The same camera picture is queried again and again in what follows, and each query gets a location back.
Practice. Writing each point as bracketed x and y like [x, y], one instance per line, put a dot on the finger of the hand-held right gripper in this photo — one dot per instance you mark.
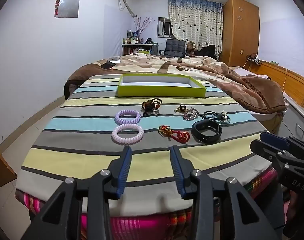
[274, 140]
[264, 150]

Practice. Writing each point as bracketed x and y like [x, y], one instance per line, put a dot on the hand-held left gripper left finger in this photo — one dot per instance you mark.
[124, 170]

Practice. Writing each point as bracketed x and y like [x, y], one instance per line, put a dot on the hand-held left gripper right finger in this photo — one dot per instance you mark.
[177, 170]

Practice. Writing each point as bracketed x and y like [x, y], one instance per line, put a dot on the black wristband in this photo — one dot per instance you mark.
[199, 133]

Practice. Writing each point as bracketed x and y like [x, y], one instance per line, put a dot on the green cardboard box tray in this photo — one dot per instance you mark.
[162, 86]

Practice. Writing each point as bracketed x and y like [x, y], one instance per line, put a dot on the grey metal cabinet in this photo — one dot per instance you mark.
[296, 120]

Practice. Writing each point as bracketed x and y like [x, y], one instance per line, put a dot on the pink plaid cloth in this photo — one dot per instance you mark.
[142, 226]

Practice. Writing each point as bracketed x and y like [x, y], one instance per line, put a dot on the wooden headboard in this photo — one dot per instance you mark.
[291, 80]

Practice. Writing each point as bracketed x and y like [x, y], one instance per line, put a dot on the brown patterned blanket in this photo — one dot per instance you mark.
[241, 85]

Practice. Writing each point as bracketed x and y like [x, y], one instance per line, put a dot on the white bed sheet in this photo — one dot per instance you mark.
[243, 71]

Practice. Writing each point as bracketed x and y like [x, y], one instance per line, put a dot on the power strip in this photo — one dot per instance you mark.
[254, 59]

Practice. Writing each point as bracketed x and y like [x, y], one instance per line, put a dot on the black phone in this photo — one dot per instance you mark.
[107, 65]

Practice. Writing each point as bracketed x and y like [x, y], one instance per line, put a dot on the white booklet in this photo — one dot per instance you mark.
[115, 60]

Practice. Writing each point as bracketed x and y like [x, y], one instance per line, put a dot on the black clothing pile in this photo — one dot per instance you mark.
[208, 51]

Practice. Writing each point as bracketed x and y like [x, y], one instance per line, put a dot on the wooden wardrobe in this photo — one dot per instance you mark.
[239, 32]

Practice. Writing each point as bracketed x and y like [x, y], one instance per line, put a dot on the green box lid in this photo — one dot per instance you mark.
[144, 52]

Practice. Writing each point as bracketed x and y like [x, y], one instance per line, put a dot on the wooden furniture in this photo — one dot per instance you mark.
[2, 170]

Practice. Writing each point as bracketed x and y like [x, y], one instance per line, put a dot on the white shelf unit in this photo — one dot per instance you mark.
[132, 47]

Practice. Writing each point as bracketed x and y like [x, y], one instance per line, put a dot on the brown teddy bear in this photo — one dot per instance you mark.
[191, 47]

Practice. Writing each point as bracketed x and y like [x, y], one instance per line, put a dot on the black chair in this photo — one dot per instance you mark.
[175, 45]

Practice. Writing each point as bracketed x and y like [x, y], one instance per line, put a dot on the group of bottles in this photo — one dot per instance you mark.
[132, 39]

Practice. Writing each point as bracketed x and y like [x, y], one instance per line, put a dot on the heart print curtain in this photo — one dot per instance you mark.
[194, 22]

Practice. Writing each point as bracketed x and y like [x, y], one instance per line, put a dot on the window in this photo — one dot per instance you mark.
[164, 27]

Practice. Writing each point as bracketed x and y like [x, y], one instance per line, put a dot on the flower branches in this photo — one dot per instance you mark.
[142, 23]

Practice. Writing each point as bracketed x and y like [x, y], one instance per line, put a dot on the red hanging ornament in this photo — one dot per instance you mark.
[57, 7]

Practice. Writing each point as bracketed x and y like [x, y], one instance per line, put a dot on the silver wall panel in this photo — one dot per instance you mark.
[68, 6]

